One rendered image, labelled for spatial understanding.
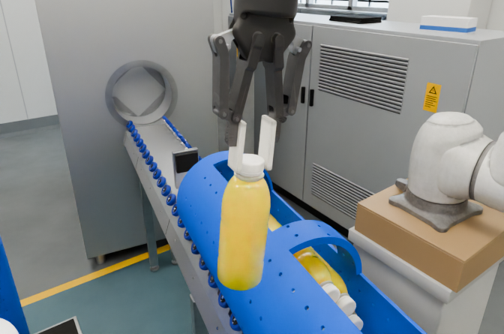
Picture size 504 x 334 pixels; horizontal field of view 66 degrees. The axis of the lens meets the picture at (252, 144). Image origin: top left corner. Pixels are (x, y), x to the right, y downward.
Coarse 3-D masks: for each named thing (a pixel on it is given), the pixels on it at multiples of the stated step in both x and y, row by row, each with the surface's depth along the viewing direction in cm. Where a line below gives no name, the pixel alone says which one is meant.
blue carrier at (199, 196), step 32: (224, 160) 106; (192, 192) 102; (192, 224) 98; (288, 224) 78; (320, 224) 80; (288, 256) 70; (352, 256) 80; (224, 288) 80; (256, 288) 70; (288, 288) 65; (320, 288) 63; (352, 288) 86; (256, 320) 68; (288, 320) 62; (320, 320) 58; (384, 320) 78
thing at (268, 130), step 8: (264, 120) 52; (272, 120) 50; (264, 128) 52; (272, 128) 50; (264, 136) 52; (272, 136) 51; (264, 144) 52; (272, 144) 51; (264, 152) 53; (272, 152) 52; (272, 160) 52
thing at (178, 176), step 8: (176, 152) 148; (184, 152) 150; (192, 152) 150; (176, 160) 148; (184, 160) 149; (192, 160) 151; (176, 168) 150; (184, 168) 150; (176, 176) 152; (176, 184) 153
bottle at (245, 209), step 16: (240, 176) 51; (256, 176) 52; (224, 192) 53; (240, 192) 51; (256, 192) 51; (224, 208) 53; (240, 208) 51; (256, 208) 51; (224, 224) 54; (240, 224) 52; (256, 224) 52; (224, 240) 54; (240, 240) 53; (256, 240) 53; (224, 256) 55; (240, 256) 54; (256, 256) 54; (224, 272) 56; (240, 272) 55; (256, 272) 56; (240, 288) 55
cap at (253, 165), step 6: (246, 156) 53; (252, 156) 53; (258, 156) 53; (246, 162) 51; (252, 162) 51; (258, 162) 51; (264, 162) 52; (246, 168) 51; (252, 168) 51; (258, 168) 51; (240, 174) 51; (246, 174) 51; (252, 174) 51; (258, 174) 51
